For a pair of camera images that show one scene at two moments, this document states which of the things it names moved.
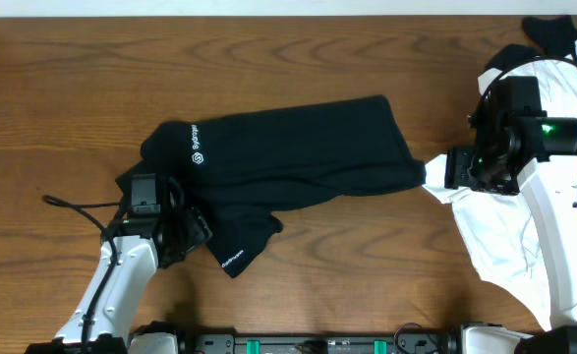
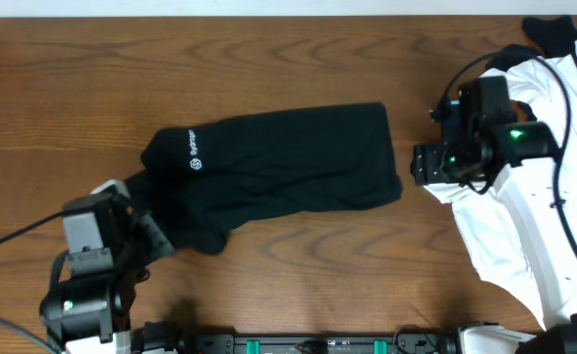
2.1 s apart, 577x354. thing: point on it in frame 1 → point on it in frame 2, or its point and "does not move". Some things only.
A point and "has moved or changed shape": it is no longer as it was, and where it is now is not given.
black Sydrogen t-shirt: (235, 168) has moved or changed shape
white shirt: (499, 229) does not move
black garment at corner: (548, 36) does not move
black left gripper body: (190, 228) → (155, 235)
